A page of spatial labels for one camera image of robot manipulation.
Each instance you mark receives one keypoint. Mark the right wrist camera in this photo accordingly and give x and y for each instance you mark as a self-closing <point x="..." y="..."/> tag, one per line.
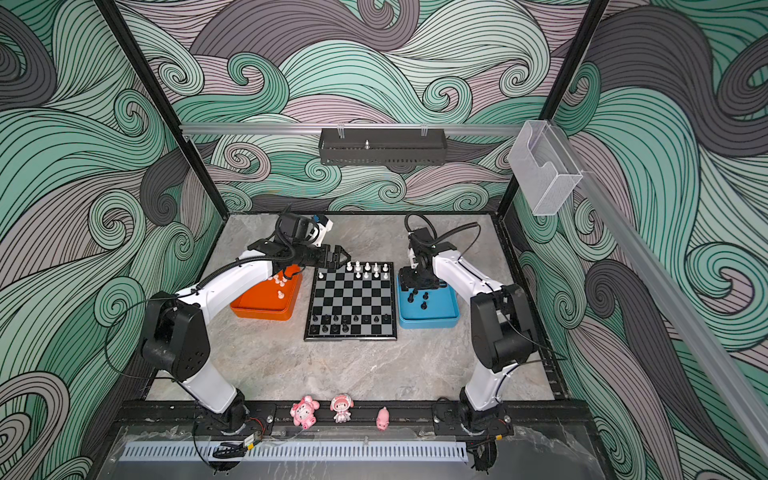
<point x="420" y="247"/>

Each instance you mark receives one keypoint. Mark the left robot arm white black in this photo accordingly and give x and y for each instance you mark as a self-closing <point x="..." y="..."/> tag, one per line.
<point x="174" y="337"/>

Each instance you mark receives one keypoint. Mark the blue plastic bin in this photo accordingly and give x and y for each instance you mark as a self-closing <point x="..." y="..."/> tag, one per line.
<point x="442" y="312"/>

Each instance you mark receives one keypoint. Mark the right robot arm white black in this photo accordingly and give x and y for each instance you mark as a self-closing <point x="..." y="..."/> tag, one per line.
<point x="501" y="321"/>

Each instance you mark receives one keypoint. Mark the pink hat doll figurine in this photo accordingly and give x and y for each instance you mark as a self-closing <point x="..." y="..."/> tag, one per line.
<point x="341" y="406"/>

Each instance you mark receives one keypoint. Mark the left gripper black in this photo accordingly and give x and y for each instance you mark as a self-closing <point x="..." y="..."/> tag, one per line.
<point x="335" y="264"/>

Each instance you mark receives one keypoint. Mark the aluminium rail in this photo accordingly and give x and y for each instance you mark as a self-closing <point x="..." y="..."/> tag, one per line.
<point x="611" y="196"/>
<point x="302" y="129"/>

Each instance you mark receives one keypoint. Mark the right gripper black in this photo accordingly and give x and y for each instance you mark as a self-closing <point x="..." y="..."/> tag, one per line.
<point x="407" y="281"/>

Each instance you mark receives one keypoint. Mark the aluminium rail back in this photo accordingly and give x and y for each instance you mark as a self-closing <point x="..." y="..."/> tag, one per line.
<point x="302" y="129"/>

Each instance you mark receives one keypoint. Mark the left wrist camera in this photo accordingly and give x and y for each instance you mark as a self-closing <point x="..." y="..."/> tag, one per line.
<point x="295" y="229"/>

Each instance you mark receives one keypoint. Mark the aluminium rail right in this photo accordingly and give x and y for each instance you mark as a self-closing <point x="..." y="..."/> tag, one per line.
<point x="611" y="196"/>

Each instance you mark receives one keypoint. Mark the black white chessboard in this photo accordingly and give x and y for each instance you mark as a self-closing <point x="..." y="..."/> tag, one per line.
<point x="357" y="303"/>

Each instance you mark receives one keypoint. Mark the pink big-eared figurine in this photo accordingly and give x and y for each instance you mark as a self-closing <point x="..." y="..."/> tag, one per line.
<point x="303" y="412"/>

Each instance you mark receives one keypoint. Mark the orange plastic bin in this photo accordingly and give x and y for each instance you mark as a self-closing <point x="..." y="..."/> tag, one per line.
<point x="261" y="301"/>

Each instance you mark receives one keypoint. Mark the white slotted cable duct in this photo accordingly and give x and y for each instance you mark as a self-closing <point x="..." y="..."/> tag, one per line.
<point x="299" y="451"/>

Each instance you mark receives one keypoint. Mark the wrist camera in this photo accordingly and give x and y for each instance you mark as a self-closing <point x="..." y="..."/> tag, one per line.
<point x="295" y="229"/>
<point x="420" y="247"/>

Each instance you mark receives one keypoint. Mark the small pink pig figurine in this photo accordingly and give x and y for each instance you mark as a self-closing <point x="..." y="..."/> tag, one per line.
<point x="383" y="419"/>

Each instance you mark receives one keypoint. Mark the black hanging tray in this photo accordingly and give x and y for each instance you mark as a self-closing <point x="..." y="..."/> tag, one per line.
<point x="398" y="148"/>

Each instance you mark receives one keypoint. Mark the clear plastic wall box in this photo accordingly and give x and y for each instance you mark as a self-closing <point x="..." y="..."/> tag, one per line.
<point x="545" y="165"/>

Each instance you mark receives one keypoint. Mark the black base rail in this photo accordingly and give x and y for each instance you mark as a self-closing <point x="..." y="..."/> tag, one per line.
<point x="441" y="417"/>

